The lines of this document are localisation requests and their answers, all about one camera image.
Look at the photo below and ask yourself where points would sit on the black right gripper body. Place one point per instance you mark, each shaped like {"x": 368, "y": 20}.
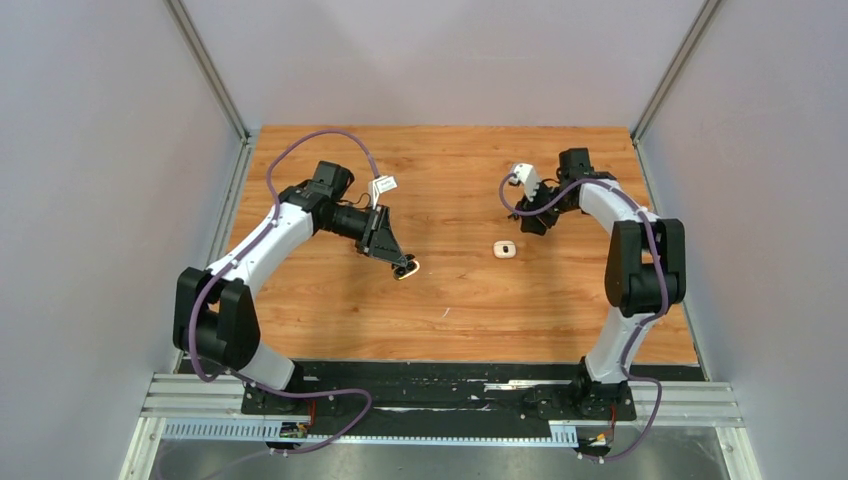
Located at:
{"x": 544, "y": 197}

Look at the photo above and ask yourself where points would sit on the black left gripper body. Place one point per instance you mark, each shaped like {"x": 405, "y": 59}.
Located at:
{"x": 376, "y": 219}

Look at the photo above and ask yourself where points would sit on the black earbud charging case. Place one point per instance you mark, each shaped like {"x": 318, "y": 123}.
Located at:
{"x": 405, "y": 271}

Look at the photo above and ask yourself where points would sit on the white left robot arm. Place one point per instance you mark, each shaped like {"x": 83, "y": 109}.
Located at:
{"x": 215, "y": 316}

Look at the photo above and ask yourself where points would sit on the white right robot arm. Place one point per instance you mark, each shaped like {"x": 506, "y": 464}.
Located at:
{"x": 645, "y": 272}

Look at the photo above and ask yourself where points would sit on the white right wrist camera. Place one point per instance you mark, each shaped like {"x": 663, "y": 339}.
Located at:
{"x": 525, "y": 175}

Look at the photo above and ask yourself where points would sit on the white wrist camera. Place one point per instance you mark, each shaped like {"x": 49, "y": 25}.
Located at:
{"x": 525, "y": 175}
{"x": 378, "y": 186}

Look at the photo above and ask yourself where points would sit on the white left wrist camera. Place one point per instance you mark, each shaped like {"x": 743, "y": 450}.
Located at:
{"x": 378, "y": 186}

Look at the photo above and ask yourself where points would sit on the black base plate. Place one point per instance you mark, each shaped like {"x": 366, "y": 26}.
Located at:
{"x": 351, "y": 375}

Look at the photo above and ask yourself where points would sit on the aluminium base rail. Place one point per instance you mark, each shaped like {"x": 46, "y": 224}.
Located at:
{"x": 674, "y": 404}

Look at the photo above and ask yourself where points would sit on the right aluminium frame post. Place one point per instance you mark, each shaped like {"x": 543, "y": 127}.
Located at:
{"x": 680, "y": 59}

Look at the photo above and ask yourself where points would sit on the aluminium frame post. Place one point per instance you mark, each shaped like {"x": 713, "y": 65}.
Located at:
{"x": 186, "y": 27}
{"x": 680, "y": 59}

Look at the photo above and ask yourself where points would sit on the left aluminium frame post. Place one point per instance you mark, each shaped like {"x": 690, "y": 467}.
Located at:
{"x": 186, "y": 27}

